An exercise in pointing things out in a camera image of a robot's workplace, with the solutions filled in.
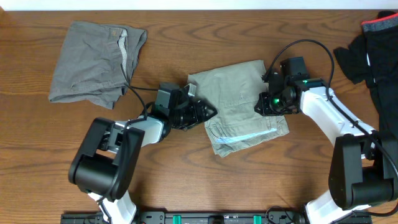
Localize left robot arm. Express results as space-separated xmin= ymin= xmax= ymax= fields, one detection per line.
xmin=68 ymin=83 xmax=218 ymax=223

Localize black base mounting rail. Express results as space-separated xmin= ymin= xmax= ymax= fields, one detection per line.
xmin=60 ymin=210 xmax=373 ymax=224

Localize dark garment red trim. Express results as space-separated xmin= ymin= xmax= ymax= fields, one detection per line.
xmin=333 ymin=11 xmax=397 ymax=136

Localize beige shorts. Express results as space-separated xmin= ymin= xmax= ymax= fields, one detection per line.
xmin=187 ymin=60 xmax=289 ymax=157

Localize grey shorts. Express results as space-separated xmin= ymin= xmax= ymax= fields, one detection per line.
xmin=49 ymin=21 xmax=147 ymax=110

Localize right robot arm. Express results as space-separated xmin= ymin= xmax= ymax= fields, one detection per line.
xmin=254 ymin=57 xmax=397 ymax=223

